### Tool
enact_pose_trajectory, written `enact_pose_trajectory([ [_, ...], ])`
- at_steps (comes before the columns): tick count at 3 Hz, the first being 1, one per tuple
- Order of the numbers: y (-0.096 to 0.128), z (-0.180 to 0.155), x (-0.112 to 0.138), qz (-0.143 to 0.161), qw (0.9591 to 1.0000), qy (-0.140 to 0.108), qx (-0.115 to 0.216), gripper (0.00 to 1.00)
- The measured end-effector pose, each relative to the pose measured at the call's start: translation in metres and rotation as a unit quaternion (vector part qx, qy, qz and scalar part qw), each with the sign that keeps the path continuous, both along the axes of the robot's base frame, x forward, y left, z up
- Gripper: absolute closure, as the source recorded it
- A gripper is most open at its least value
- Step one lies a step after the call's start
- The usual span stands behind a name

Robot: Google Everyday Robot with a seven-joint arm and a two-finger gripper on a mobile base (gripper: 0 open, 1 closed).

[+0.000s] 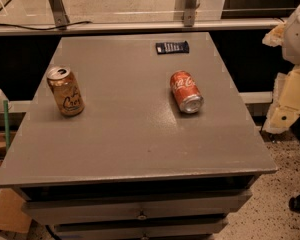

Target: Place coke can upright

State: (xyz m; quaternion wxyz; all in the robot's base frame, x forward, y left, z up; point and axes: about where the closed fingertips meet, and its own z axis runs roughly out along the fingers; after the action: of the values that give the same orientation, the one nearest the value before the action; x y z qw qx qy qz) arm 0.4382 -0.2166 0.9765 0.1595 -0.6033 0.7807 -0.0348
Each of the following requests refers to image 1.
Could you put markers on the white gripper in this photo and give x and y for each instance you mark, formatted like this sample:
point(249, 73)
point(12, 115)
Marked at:
point(299, 40)

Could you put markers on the red coke can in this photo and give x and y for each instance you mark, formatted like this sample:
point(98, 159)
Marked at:
point(185, 92)

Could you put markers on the yellow LaCroix can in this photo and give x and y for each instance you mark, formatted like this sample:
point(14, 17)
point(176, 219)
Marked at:
point(65, 89)

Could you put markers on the dark blue snack wrapper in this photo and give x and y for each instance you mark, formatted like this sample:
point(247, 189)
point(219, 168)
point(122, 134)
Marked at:
point(172, 47)

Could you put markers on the black chair caster wheel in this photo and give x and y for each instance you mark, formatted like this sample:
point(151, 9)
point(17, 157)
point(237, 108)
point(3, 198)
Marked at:
point(294, 204)

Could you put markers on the top grey drawer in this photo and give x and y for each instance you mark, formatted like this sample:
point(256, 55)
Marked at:
point(136, 207)

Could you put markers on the grey drawer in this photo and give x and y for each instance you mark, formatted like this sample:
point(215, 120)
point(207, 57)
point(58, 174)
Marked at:
point(136, 207)
point(142, 230)

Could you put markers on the grey drawer cabinet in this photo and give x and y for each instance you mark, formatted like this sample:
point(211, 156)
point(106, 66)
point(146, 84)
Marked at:
point(132, 139)

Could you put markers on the green stick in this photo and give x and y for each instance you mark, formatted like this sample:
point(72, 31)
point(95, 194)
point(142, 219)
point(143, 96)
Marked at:
point(6, 124)

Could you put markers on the brown cardboard box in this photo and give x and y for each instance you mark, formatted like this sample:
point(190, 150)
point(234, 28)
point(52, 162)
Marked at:
point(12, 218)

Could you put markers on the right metal bracket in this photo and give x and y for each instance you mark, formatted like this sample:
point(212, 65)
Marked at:
point(189, 12)

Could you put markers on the metal bracket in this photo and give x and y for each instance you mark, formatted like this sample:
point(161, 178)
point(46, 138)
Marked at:
point(59, 14)
point(189, 12)

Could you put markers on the left metal bracket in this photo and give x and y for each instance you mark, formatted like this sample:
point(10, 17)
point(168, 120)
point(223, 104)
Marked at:
point(59, 14)

